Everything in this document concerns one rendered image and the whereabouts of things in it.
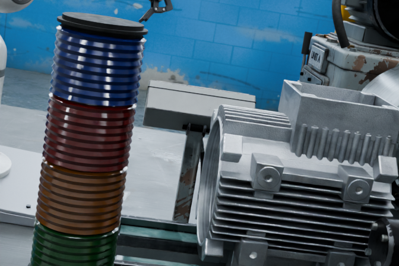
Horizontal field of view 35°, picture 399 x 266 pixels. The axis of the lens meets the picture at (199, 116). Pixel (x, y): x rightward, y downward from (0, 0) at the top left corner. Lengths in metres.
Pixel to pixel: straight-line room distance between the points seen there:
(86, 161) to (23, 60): 6.27
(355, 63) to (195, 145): 0.39
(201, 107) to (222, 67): 5.45
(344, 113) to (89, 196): 0.38
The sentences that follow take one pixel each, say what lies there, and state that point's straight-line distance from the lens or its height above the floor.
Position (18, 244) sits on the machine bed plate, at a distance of 1.04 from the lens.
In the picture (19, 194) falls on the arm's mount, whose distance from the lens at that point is 1.17.
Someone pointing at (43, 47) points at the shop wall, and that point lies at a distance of 6.60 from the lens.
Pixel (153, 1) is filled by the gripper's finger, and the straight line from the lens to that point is 1.56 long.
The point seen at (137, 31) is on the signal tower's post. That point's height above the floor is 1.22.
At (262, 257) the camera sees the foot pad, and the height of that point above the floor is 0.97.
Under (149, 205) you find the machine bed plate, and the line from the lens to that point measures 1.25.
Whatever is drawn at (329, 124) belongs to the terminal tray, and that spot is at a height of 1.12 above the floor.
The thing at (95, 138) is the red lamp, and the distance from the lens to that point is 0.41.
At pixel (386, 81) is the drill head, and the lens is 1.14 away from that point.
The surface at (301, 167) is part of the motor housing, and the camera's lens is 0.71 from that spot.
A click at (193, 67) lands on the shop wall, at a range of 6.41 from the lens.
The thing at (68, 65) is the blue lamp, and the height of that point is 1.19.
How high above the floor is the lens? 1.26
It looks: 13 degrees down
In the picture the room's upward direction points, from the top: 10 degrees clockwise
